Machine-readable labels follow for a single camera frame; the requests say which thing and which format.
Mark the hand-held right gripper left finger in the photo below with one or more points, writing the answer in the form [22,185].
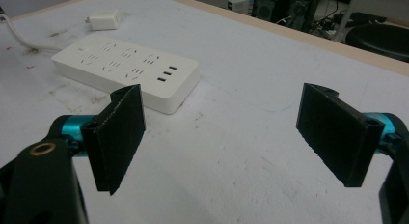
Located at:
[117,137]

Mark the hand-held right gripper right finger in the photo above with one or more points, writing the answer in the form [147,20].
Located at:
[334,134]

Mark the white power strip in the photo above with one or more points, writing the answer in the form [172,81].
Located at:
[128,69]

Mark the white charger plug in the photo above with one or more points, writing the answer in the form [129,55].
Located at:
[105,20]

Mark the black round stool seat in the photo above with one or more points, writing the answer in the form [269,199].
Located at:
[381,40]

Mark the white metal stand leg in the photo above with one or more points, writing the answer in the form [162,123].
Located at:
[348,14]

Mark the black computer tower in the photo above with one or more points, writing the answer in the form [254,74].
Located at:
[283,8]

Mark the small white box device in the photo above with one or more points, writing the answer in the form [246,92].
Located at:
[238,4]

